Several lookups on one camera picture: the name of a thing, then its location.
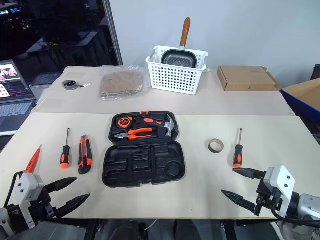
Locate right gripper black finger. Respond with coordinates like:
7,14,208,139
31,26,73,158
232,167,267,179
220,189,260,211

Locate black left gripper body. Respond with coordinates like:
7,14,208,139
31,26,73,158
26,185,58,223

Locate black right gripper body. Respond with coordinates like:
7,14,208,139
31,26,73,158
254,177,285,217

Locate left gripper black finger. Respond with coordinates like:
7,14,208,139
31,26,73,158
44,177,78,194
53,193,91,219

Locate orange black handled screwdriver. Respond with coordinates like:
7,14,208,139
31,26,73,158
59,127,73,170
232,127,244,169

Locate orange black utility knife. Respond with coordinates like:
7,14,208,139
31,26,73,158
77,134,93,175

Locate orange voltage tester pen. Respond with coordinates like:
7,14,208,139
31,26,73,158
24,144,43,174

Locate black tool case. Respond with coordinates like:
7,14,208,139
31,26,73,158
101,110,187,189

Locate brown tape roll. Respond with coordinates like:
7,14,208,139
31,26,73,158
208,138,225,154

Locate open grey laptop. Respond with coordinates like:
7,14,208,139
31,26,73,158
0,59,38,134

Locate orange black tape measure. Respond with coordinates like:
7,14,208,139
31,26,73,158
115,116,135,130

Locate blue open cardboard box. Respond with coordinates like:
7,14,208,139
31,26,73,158
280,77,320,126

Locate flat brown cardboard box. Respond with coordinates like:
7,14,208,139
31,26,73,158
216,65,282,92

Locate clear bag of brown sheets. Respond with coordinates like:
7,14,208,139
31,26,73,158
96,64,151,103

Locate black chair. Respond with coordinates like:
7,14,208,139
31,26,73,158
309,64,320,82

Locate white perforated plastic basket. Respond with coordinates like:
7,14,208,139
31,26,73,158
145,45,209,96

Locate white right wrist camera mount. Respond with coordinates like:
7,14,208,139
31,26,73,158
263,164,297,218

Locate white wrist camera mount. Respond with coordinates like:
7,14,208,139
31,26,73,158
11,172,45,230
263,164,297,218

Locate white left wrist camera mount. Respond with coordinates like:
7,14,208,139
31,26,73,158
11,172,45,230

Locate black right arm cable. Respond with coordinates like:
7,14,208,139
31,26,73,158
270,208,320,226

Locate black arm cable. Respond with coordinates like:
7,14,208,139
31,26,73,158
270,208,320,226
3,170,25,209

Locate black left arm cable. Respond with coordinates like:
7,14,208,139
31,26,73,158
3,170,25,209

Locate claw hammer black orange handle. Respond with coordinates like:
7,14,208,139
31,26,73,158
136,115,179,138

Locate orange handled pliers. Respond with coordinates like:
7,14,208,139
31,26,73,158
113,127,154,142

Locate round black keychain case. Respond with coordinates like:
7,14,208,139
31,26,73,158
61,79,91,91

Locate square pan orange handle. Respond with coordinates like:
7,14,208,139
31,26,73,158
160,17,197,69

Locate silver metal window post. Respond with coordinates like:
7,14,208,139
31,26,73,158
102,0,124,67

